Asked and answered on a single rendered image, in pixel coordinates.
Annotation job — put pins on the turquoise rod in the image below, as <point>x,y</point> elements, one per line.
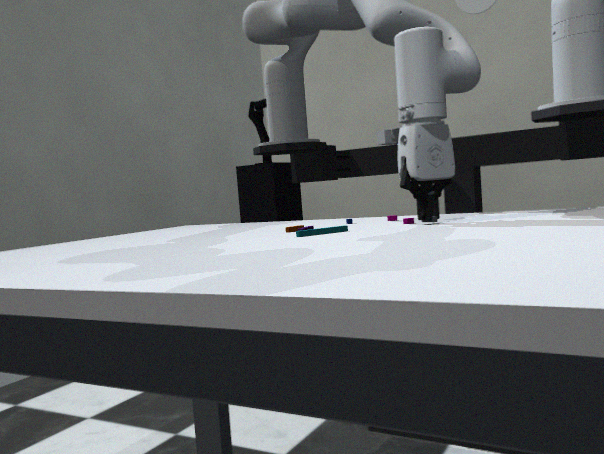
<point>321,231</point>

